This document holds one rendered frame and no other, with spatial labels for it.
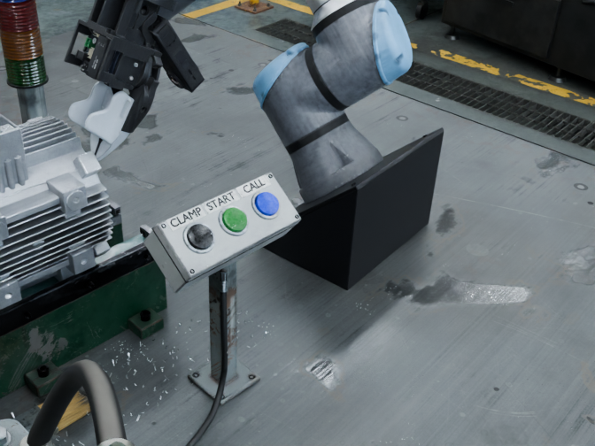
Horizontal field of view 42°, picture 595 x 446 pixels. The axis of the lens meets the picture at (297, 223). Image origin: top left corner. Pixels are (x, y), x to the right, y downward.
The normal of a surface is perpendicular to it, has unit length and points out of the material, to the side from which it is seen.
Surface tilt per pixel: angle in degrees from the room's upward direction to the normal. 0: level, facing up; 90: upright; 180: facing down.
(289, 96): 74
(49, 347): 90
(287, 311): 0
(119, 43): 90
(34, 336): 90
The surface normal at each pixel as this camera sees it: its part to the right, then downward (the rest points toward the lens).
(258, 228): 0.46, -0.41
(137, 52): 0.71, 0.42
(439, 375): 0.04, -0.83
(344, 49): -0.43, 0.19
